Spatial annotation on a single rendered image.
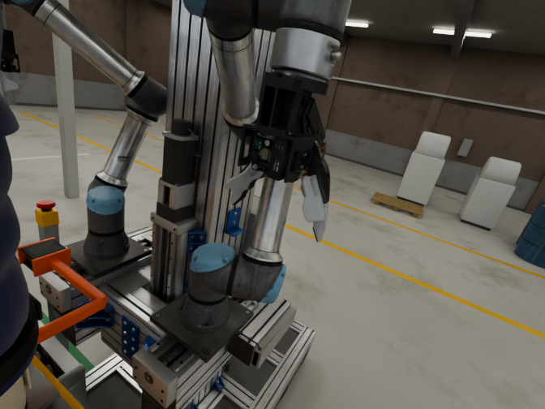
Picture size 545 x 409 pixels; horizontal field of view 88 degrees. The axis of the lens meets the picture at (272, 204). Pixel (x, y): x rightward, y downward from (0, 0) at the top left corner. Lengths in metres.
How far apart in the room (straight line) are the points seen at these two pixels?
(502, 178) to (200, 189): 6.55
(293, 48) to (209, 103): 0.60
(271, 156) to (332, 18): 0.15
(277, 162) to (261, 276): 0.49
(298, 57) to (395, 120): 10.12
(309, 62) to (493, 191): 6.79
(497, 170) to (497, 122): 3.57
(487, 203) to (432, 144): 1.59
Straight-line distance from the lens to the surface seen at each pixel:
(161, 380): 0.87
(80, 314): 0.76
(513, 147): 10.55
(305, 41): 0.34
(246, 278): 0.78
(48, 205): 1.64
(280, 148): 0.32
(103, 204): 1.10
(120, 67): 1.03
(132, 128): 1.18
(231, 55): 0.54
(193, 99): 0.95
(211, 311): 0.86
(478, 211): 7.11
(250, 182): 0.42
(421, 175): 7.13
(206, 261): 0.77
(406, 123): 10.40
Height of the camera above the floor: 1.70
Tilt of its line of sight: 21 degrees down
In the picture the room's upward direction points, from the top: 12 degrees clockwise
